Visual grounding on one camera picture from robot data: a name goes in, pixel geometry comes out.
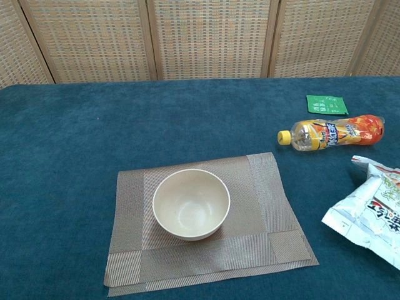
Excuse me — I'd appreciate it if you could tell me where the white ceramic bowl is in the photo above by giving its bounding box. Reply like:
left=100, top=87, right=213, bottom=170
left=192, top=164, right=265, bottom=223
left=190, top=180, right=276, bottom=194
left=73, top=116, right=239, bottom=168
left=152, top=168, right=231, bottom=241

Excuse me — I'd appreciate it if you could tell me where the brown woven placemat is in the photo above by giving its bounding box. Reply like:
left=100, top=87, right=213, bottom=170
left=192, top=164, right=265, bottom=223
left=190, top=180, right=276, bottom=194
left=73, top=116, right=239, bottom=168
left=103, top=152, right=320, bottom=298

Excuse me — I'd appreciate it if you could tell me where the iced tea bottle orange label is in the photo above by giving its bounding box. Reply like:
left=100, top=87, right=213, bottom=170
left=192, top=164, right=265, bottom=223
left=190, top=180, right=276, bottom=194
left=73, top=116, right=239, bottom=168
left=277, top=114, right=386, bottom=154

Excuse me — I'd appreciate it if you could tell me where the white snack bag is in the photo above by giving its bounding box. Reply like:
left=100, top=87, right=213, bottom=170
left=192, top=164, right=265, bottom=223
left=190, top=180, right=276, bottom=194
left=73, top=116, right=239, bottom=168
left=321, top=155, right=400, bottom=271

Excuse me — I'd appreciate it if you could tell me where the woven bamboo screen panel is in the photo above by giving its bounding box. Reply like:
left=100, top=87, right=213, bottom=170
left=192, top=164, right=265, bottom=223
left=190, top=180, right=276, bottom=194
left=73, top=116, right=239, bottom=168
left=0, top=0, right=56, bottom=90
left=146, top=0, right=279, bottom=81
left=268, top=0, right=383, bottom=79
left=18, top=0, right=159, bottom=84
left=352, top=0, right=400, bottom=78

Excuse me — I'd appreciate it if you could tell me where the blue velvet table cover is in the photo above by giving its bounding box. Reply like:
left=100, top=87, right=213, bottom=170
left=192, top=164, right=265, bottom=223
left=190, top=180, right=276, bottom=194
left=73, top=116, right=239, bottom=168
left=0, top=76, right=400, bottom=300

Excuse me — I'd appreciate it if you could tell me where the green tea sachet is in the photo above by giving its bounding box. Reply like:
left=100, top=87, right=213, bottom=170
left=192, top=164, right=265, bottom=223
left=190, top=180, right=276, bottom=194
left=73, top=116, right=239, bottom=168
left=305, top=94, right=349, bottom=116

